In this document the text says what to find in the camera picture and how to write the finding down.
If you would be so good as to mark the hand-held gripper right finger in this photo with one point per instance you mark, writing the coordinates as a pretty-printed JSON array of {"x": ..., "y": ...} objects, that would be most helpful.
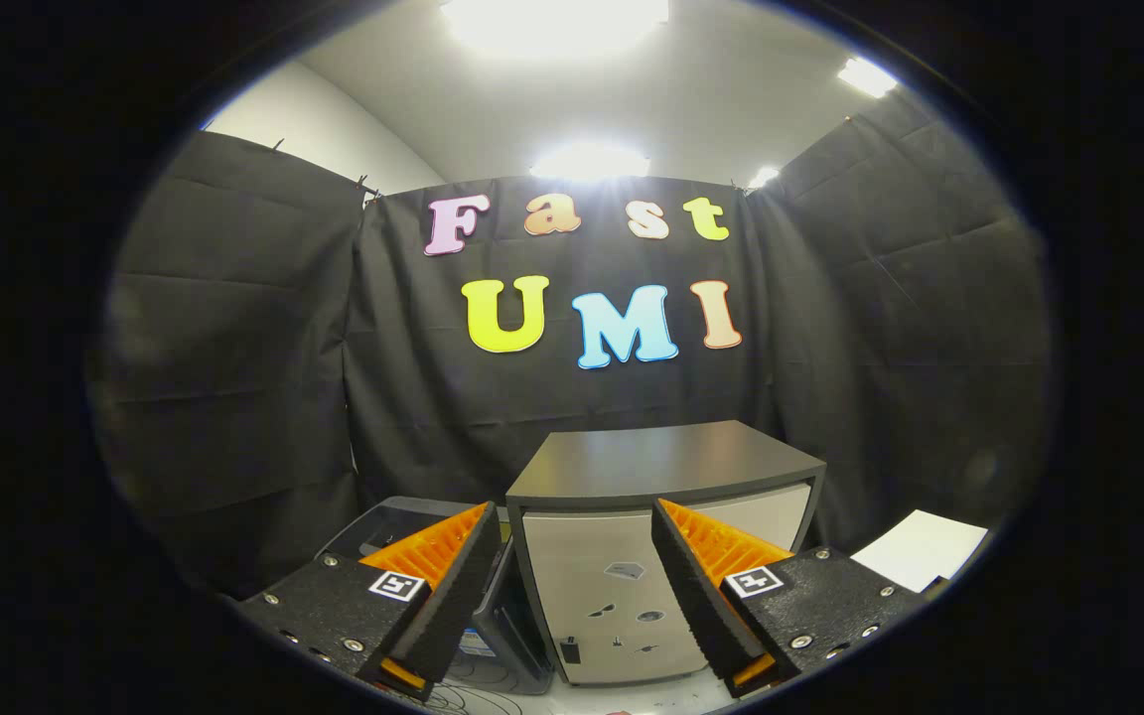
[{"x": 696, "y": 596}]

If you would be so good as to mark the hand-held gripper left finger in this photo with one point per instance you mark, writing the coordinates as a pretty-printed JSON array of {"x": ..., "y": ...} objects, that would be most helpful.
[{"x": 458, "y": 591}]

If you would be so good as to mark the grey washing machine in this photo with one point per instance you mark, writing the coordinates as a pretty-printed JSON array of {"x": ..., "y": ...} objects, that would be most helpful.
[{"x": 512, "y": 645}]

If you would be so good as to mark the grey cabinet with dark top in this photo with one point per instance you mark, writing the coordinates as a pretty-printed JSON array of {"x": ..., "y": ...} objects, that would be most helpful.
[{"x": 661, "y": 462}]

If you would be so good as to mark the white paper sheet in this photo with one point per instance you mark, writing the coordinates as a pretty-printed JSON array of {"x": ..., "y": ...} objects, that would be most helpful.
[{"x": 920, "y": 546}]

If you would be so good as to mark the black backdrop cloth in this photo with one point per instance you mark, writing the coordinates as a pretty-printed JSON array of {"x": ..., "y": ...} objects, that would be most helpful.
[{"x": 234, "y": 348}]

